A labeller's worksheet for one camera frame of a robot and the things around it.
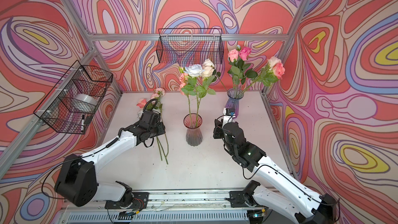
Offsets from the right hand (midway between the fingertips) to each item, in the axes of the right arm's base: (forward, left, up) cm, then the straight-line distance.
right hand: (218, 123), depth 74 cm
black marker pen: (+1, +65, +3) cm, 65 cm away
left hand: (+7, +30, -13) cm, 33 cm away
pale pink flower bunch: (+8, +31, +6) cm, 33 cm away
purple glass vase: (+23, -12, -5) cm, 27 cm away
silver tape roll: (+7, +62, +11) cm, 63 cm away
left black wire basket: (+8, +71, +8) cm, 72 cm away
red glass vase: (+6, +13, -23) cm, 27 cm away
